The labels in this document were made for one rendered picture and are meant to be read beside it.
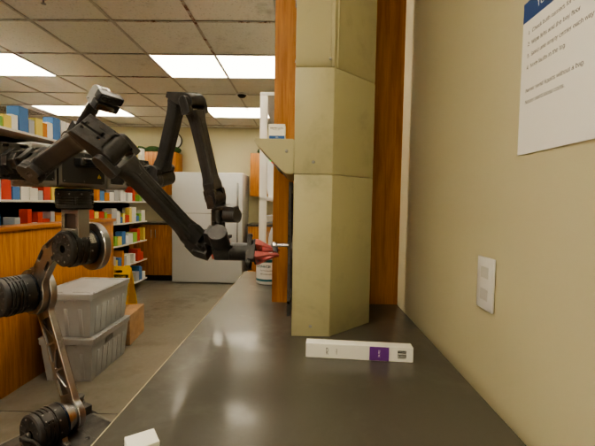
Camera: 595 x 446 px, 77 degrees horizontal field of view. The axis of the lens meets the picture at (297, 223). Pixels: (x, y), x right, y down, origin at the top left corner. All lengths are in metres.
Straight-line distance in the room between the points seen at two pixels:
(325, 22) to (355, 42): 0.11
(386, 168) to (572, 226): 0.90
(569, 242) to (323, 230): 0.61
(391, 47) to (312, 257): 0.88
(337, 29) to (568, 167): 0.73
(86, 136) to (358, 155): 0.74
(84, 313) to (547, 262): 2.89
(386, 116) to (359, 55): 0.35
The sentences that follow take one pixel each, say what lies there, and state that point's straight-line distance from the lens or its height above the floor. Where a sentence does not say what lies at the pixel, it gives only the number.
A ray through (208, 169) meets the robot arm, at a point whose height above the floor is 1.45.
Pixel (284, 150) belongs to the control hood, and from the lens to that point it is 1.08.
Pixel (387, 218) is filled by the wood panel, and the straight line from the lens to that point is 1.47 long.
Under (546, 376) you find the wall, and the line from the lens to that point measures 0.77.
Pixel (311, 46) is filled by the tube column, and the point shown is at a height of 1.77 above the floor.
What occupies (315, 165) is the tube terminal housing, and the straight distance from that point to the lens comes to 1.07.
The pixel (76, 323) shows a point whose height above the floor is 0.43.
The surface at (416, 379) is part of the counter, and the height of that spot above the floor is 0.94.
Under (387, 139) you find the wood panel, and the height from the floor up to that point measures 1.58.
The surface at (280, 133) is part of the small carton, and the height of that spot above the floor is 1.54.
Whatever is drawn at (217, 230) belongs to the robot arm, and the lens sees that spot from 1.13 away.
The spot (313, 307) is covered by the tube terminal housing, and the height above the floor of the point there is 1.03.
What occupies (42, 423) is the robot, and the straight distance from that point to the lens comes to 2.06.
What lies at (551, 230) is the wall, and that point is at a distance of 0.73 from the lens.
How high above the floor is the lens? 1.33
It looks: 3 degrees down
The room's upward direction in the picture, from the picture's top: 1 degrees clockwise
